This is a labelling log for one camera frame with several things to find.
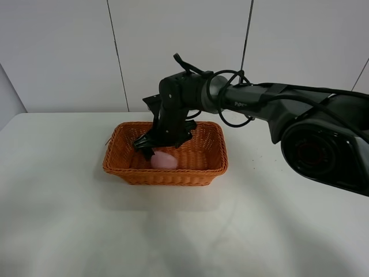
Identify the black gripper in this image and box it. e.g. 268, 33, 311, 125
133, 72, 208, 161

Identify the pink peach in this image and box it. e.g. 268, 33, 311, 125
150, 151, 178, 170

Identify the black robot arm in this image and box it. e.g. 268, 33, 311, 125
133, 70, 368, 196

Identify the orange woven plastic basket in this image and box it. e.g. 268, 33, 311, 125
103, 121, 228, 186

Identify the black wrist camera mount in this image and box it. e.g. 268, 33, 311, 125
142, 94, 162, 121

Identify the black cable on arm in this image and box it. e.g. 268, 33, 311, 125
172, 53, 369, 136

